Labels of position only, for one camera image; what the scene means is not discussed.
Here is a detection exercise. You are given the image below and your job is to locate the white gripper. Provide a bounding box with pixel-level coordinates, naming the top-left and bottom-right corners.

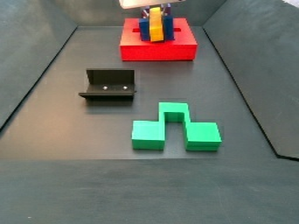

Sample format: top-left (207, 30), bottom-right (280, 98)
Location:
top-left (118, 0), bottom-right (185, 9)

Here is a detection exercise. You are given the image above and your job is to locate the yellow rectangular bar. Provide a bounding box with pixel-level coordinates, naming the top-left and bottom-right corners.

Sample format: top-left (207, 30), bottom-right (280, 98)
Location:
top-left (149, 7), bottom-right (164, 42)

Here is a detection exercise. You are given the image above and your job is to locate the red slotted board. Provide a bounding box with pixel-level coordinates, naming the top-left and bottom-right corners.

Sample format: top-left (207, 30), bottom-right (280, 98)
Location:
top-left (118, 18), bottom-right (197, 61)

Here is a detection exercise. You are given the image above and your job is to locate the purple U-shaped block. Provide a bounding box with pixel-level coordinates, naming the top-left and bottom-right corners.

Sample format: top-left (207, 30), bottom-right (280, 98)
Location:
top-left (141, 4), bottom-right (172, 18)

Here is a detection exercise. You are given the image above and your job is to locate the blue U-shaped block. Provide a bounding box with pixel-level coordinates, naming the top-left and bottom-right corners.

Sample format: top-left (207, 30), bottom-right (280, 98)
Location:
top-left (137, 16), bottom-right (173, 42)

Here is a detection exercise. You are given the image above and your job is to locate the green stepped block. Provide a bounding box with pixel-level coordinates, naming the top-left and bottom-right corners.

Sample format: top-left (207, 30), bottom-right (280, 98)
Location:
top-left (130, 102), bottom-right (221, 151)

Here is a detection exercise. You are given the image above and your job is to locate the black angle bracket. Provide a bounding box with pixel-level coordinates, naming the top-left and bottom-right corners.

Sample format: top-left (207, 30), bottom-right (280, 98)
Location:
top-left (78, 68), bottom-right (136, 99)

